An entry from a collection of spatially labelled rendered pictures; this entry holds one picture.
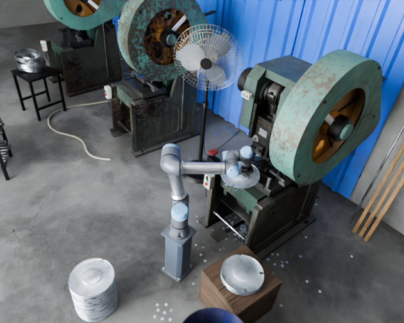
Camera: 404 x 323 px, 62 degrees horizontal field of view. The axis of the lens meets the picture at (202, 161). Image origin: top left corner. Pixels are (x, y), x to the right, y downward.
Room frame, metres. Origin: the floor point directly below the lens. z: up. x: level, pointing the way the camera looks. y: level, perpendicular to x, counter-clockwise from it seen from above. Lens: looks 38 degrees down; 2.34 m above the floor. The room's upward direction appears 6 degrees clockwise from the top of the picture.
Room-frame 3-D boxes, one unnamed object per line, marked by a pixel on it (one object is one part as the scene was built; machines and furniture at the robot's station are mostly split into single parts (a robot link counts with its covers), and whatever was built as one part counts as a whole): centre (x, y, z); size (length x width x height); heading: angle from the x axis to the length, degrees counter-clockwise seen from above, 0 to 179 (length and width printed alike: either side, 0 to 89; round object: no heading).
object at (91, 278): (1.26, 0.65, 0.32); 0.29 x 0.29 x 0.01
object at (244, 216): (2.12, -0.48, 0.31); 0.43 x 0.42 x 0.01; 43
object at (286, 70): (2.21, -0.58, 0.83); 0.79 x 0.43 x 1.34; 133
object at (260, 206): (2.01, -0.76, 0.45); 0.92 x 0.12 x 0.90; 133
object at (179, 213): (1.61, 0.12, 0.62); 0.13 x 0.12 x 0.14; 4
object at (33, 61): (3.81, 2.14, 0.40); 0.45 x 0.40 x 0.79; 55
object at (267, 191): (2.11, -0.47, 0.68); 0.45 x 0.30 x 0.06; 43
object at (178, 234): (1.60, 0.12, 0.50); 0.15 x 0.15 x 0.10
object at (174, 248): (1.60, 0.12, 0.23); 0.19 x 0.19 x 0.45; 58
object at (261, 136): (2.08, -0.44, 1.04); 0.17 x 0.15 x 0.30; 133
